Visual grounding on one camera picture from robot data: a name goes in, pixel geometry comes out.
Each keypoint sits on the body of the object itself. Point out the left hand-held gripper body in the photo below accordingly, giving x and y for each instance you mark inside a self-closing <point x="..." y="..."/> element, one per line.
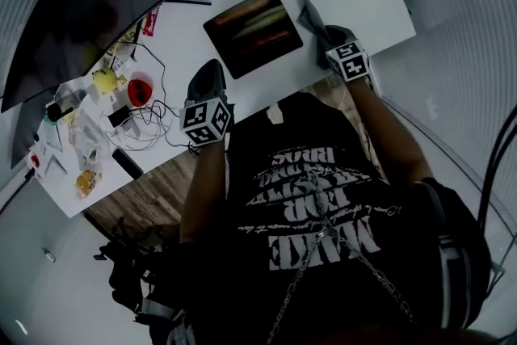
<point x="206" y="119"/>

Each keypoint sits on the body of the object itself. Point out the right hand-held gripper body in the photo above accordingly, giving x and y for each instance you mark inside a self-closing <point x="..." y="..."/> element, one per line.
<point x="349" y="60"/>

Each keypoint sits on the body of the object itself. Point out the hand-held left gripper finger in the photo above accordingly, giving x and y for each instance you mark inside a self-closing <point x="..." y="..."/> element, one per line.
<point x="198" y="85"/>
<point x="217" y="78"/>

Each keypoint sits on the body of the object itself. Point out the gray cloth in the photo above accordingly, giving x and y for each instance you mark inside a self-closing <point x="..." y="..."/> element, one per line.
<point x="309" y="16"/>

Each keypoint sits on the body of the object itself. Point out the dark streaked mouse pad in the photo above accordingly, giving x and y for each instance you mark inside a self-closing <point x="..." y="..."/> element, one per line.
<point x="252" y="32"/>

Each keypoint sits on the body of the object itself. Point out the person's left forearm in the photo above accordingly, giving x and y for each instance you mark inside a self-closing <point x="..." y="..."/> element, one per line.
<point x="206" y="190"/>

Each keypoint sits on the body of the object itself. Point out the person's right forearm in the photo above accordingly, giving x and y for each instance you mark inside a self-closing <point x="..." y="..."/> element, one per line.
<point x="387" y="133"/>

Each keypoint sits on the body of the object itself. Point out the red toy with black eyes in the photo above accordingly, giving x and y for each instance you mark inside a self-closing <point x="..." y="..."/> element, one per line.
<point x="140" y="93"/>

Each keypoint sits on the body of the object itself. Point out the person's left white shoe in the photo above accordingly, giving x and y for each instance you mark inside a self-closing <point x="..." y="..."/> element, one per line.
<point x="275" y="113"/>

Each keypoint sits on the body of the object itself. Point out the red card packet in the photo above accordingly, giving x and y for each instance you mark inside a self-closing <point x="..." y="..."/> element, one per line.
<point x="151" y="24"/>

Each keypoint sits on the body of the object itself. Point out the yellow printed packets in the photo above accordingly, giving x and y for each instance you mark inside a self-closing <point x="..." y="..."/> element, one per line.
<point x="121" y="48"/>

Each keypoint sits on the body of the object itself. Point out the black charger block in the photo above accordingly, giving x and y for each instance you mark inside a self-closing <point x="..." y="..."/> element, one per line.
<point x="118" y="116"/>

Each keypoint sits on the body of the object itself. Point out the black smartphone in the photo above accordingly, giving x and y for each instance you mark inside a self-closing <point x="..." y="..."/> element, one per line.
<point x="127" y="163"/>

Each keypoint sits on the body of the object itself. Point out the yellow toy figure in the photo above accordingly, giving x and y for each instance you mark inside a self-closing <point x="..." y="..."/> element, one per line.
<point x="104" y="80"/>

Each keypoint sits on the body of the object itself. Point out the clear plastic bag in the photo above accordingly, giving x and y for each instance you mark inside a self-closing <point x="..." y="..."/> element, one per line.
<point x="87" y="141"/>

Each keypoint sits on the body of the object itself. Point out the black round desk gadget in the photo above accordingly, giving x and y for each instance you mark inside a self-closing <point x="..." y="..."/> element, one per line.
<point x="54" y="113"/>

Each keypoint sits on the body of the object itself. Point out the small red round item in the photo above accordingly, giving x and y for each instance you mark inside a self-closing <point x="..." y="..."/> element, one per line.
<point x="35" y="161"/>

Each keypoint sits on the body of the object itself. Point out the black office chair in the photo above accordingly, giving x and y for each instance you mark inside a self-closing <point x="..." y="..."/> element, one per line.
<point x="125" y="278"/>

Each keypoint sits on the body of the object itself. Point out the small silver floor fitting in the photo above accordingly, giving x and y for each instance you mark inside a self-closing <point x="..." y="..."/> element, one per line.
<point x="49" y="255"/>

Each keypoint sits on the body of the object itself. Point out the person's black printed t-shirt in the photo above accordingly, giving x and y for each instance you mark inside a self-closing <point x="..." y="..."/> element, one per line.
<point x="343" y="295"/>

